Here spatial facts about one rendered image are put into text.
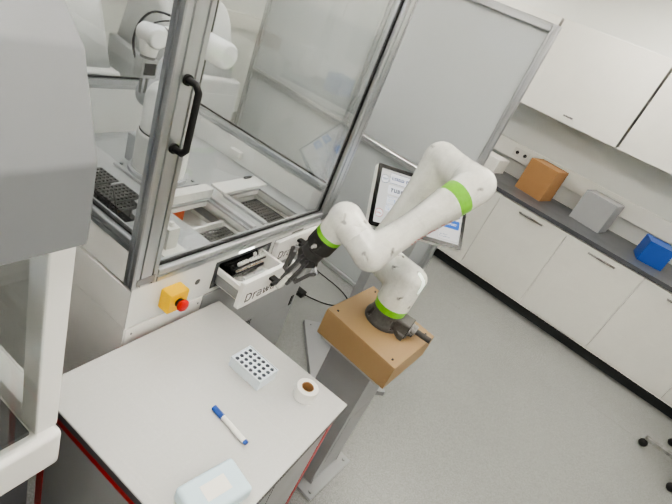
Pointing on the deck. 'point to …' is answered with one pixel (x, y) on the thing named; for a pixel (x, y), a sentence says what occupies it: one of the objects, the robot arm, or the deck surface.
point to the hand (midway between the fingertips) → (284, 281)
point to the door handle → (189, 117)
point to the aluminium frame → (142, 241)
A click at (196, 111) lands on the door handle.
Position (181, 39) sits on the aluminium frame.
